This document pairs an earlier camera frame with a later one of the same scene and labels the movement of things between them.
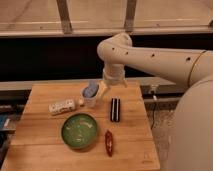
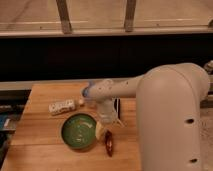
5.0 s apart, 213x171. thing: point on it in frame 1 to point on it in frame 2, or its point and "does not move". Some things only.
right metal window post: (130, 16) does not move
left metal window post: (64, 15) does not move
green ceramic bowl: (78, 130) does not move
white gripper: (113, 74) to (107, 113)
